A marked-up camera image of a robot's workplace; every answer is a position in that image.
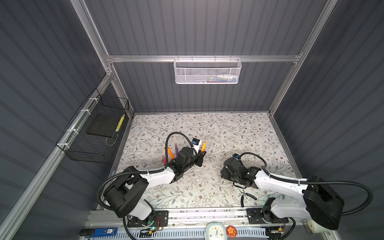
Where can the blue black tool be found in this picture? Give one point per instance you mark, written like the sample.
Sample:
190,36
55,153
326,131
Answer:
98,233

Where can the orange marker pen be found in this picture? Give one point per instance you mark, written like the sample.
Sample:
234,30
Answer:
170,153
204,146

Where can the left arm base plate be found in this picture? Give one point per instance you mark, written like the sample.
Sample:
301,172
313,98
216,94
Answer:
155,219

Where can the black handled pliers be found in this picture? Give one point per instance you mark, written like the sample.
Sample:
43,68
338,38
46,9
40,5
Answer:
243,196

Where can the floral patterned table mat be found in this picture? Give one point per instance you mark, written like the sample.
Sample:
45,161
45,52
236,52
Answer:
251,135

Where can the purple marker pen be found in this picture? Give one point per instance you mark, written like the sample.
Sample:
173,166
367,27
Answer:
176,150

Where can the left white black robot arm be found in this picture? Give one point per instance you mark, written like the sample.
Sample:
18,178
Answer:
124,195

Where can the black wire basket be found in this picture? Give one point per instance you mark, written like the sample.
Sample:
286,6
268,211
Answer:
79,146

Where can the white analog clock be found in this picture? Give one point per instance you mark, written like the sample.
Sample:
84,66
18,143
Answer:
215,231

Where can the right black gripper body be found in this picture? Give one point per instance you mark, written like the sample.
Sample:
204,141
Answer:
226,174

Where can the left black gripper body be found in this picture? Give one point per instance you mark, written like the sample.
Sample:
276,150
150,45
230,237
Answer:
192,161

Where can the white wire mesh basket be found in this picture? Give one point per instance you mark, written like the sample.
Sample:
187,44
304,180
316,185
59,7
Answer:
188,70

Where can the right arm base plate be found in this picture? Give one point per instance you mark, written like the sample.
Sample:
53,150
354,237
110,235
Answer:
258,216

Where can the yellow highlighter pen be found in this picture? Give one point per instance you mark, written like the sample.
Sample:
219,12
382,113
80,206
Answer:
120,123

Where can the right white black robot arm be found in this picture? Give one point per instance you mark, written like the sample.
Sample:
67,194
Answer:
319,203

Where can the white tape roll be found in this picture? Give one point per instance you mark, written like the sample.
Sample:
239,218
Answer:
314,228

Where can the black pad in basket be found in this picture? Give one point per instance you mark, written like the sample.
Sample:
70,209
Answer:
103,125

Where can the items in white basket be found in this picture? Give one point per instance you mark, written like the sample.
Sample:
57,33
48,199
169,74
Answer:
218,79

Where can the red round badge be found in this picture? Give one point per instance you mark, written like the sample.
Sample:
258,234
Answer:
231,232

